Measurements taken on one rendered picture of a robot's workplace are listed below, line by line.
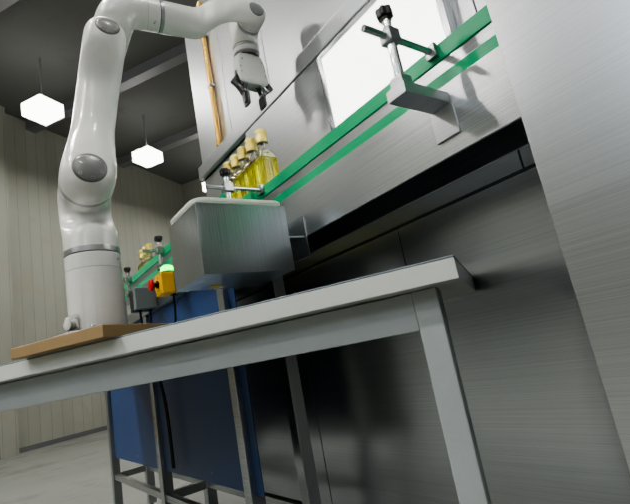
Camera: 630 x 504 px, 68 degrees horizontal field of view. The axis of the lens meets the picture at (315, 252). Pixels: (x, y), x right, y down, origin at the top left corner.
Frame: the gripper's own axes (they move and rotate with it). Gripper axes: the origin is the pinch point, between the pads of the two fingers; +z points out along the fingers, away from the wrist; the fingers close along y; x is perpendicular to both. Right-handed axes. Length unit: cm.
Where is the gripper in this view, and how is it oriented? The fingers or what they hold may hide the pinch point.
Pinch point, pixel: (254, 101)
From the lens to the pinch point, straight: 152.7
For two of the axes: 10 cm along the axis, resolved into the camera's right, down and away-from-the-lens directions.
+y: -8.0, 0.2, -6.0
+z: 1.8, 9.6, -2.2
